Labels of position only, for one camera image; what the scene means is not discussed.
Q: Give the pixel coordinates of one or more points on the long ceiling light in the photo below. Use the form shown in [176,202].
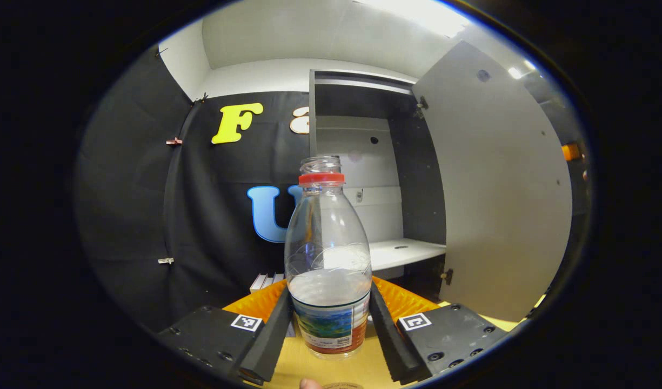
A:
[422,13]

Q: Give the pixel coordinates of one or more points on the small ceiling light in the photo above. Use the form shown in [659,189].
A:
[520,70]

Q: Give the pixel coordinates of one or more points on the black backdrop cloth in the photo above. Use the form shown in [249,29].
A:
[136,205]

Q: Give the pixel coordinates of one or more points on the beige cabinet door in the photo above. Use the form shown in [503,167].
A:
[503,189]

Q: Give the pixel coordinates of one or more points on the copper clip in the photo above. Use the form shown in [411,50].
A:
[174,141]

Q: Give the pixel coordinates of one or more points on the black binder clip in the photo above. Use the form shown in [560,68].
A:
[161,52]
[201,99]

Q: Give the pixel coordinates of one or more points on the round brown coaster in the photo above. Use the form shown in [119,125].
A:
[342,386]

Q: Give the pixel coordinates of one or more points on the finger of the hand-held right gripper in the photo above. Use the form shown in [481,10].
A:
[571,151]

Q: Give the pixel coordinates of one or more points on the clear plastic bottle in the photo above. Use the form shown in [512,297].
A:
[328,243]

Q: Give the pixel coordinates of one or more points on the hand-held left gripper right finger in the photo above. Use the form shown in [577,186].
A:
[390,340]

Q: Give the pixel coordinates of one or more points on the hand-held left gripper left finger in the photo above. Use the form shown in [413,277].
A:
[268,340]

